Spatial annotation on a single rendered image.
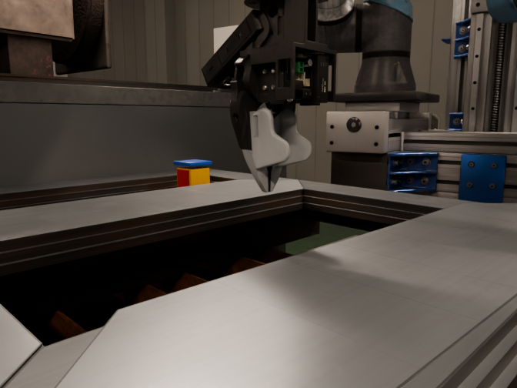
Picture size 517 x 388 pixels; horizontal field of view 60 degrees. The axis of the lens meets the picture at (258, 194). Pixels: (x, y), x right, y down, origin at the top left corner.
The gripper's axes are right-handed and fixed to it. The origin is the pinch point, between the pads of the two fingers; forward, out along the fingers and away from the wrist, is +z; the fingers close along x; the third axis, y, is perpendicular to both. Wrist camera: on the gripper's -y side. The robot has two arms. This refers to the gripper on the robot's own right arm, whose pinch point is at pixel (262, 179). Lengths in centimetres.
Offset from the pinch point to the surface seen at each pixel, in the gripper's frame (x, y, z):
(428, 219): 19.9, 10.9, 5.9
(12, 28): 72, -294, -68
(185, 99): 36, -62, -13
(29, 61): 83, -298, -49
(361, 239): 5.3, 9.8, 6.1
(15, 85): -5, -63, -14
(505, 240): 15.6, 21.4, 6.1
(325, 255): -2.4, 10.5, 6.2
